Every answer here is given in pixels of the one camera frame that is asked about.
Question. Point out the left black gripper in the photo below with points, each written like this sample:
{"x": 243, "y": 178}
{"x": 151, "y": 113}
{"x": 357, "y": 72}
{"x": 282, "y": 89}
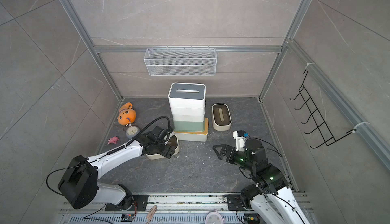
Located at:
{"x": 167, "y": 153}

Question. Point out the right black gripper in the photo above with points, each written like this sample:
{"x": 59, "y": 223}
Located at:
{"x": 231, "y": 153}

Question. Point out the cream box dark lid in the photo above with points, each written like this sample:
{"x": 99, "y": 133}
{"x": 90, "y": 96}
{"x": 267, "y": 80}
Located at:
{"x": 221, "y": 117}
{"x": 170, "y": 149}

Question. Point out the large bamboo lid tissue box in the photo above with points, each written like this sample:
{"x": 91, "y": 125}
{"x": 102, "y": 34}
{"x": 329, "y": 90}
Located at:
{"x": 194, "y": 136}

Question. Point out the green tissue box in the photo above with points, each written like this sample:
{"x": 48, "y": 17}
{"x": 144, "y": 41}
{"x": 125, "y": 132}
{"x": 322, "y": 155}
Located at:
{"x": 189, "y": 126}

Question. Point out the grey lid white tissue box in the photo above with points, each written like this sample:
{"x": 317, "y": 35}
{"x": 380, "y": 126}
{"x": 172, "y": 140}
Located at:
{"x": 187, "y": 95}

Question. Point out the small bamboo lid tissue box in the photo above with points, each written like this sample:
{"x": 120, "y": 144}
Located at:
{"x": 188, "y": 118}

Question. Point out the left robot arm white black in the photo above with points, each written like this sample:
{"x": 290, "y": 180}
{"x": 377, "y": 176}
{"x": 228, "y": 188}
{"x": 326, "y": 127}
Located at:
{"x": 80, "y": 183}

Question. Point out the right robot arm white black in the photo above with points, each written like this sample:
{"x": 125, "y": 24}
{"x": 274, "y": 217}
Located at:
{"x": 270, "y": 196}

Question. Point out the small grey alarm clock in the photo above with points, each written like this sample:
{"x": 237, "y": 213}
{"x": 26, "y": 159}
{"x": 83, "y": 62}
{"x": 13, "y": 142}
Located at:
{"x": 132, "y": 131}

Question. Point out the cream box dark lid back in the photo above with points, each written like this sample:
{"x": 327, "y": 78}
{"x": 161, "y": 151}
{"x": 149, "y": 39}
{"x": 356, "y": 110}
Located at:
{"x": 221, "y": 117}

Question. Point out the orange plush toy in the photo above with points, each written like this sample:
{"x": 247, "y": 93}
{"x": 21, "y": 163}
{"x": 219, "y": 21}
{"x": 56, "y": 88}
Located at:
{"x": 126, "y": 114}

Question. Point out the small pink toy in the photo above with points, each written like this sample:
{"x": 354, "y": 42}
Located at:
{"x": 113, "y": 140}

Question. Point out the pink round object front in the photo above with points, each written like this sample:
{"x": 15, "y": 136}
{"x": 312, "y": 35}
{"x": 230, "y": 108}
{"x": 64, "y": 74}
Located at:
{"x": 214, "y": 218}

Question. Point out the small circuit board front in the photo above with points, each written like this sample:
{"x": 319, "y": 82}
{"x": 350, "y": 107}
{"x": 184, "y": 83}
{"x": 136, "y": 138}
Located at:
{"x": 128, "y": 218}

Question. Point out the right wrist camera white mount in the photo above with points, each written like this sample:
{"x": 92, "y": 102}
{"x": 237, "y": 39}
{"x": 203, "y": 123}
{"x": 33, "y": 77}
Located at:
{"x": 240, "y": 136}

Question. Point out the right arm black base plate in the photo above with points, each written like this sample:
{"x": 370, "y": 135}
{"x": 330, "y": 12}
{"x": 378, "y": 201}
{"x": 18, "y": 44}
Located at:
{"x": 234, "y": 202}

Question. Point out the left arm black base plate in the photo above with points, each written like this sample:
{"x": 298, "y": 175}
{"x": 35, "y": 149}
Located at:
{"x": 136, "y": 203}

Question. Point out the wooden brush handle front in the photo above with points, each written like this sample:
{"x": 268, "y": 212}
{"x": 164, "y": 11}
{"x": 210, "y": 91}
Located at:
{"x": 150, "y": 214}

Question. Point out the white wire mesh basket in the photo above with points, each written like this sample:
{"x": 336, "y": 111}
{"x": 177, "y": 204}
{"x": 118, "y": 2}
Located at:
{"x": 181, "y": 61}

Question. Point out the black wire hook rack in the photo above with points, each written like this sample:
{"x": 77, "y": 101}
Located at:
{"x": 316, "y": 117}

